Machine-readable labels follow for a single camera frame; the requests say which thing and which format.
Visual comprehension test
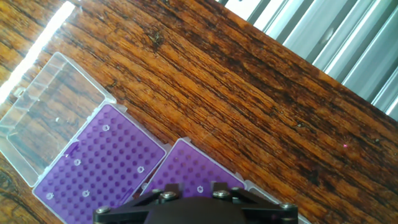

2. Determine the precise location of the brown wooden board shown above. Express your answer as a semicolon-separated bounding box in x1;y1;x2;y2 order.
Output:
0;0;398;224

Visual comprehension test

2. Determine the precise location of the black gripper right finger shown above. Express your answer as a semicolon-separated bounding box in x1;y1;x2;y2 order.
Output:
211;182;299;224

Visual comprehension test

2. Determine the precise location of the purple pipette tip box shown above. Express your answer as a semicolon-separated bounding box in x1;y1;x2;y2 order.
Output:
139;136;313;224
0;51;169;224

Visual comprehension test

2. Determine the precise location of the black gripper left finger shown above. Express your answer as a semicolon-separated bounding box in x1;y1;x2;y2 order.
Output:
93;182;185;224

